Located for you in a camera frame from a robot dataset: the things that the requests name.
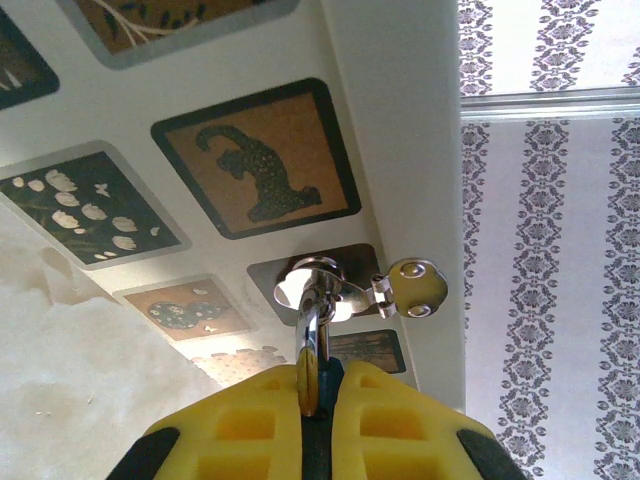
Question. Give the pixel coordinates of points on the aluminium frame post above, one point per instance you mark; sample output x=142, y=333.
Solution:
x=550, y=105

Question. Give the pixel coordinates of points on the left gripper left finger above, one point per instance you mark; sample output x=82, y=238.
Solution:
x=240, y=430

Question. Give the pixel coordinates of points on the silver hasp latch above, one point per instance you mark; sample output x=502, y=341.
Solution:
x=417, y=285

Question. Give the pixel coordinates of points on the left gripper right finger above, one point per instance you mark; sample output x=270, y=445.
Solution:
x=400, y=430

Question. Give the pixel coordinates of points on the white box with picture tiles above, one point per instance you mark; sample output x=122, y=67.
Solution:
x=395, y=150

